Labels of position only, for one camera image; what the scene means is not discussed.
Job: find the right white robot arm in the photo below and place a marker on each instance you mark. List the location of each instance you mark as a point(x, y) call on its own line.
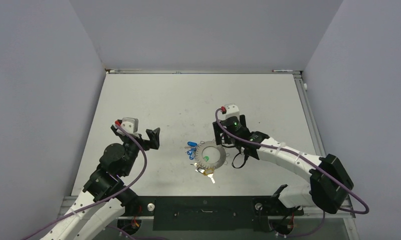
point(328, 183)

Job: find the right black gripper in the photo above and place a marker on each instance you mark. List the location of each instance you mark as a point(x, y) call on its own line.
point(218, 132)

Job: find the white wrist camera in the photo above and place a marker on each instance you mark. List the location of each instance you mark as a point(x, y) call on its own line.
point(129, 124)
point(230, 110)

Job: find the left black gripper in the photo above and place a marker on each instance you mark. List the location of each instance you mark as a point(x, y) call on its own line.
point(153, 142)

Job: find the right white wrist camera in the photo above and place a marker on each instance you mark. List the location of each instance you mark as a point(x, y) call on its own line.
point(230, 110)

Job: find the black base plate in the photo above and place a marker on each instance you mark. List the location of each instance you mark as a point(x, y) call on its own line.
point(205, 213)

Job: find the marker pen at wall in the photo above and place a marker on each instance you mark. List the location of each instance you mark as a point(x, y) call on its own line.
point(282, 71)

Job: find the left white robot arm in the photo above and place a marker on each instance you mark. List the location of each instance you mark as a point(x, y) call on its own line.
point(105, 196)

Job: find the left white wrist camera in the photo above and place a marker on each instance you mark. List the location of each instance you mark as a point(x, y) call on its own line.
point(129, 124)

